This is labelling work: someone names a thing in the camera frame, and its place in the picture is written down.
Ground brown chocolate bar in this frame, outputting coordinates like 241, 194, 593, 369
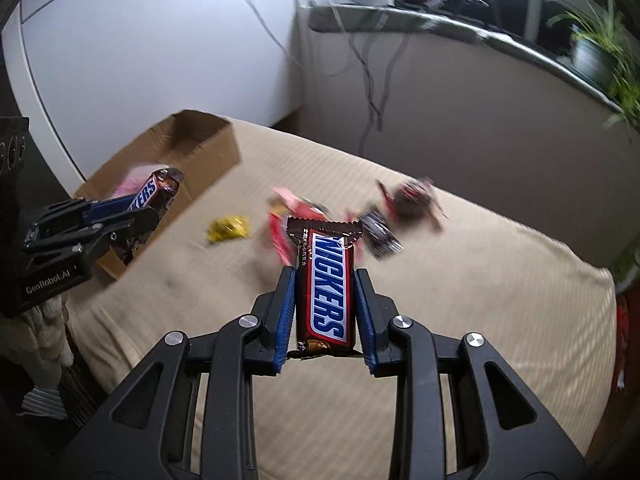
286, 215, 363, 358
116, 167, 186, 266

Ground white wardrobe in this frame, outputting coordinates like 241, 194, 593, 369
0, 0, 303, 196

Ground red cloth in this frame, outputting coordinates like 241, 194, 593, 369
612, 290, 633, 391

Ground grey window ledge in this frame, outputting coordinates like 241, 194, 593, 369
300, 0, 640, 126

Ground red snack packet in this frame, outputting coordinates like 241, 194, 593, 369
267, 202, 331, 266

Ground cardboard box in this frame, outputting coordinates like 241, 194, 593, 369
74, 109, 243, 281

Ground white fluffy cloth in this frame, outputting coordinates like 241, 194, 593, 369
25, 295, 76, 386

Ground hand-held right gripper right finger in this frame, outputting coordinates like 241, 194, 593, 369
354, 267, 588, 480

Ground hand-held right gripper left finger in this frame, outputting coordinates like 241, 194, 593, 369
55, 266, 296, 480

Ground white cable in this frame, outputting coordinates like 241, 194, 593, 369
222, 0, 306, 68

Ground pale pink snack packet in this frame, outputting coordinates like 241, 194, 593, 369
112, 161, 161, 201

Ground grey hanging cables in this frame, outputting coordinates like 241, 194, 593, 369
342, 5, 408, 161

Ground yellow candy packet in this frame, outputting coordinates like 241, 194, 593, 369
207, 215, 251, 244

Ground green potted plant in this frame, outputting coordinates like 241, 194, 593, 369
547, 0, 640, 131

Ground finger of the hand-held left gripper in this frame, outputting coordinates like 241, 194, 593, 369
30, 197, 143, 233
22, 207, 161, 266

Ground red dark twisted candy wrapper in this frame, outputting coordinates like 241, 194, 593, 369
376, 176, 449, 233

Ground dark striped snack packet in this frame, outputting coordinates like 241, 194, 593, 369
357, 204, 405, 260

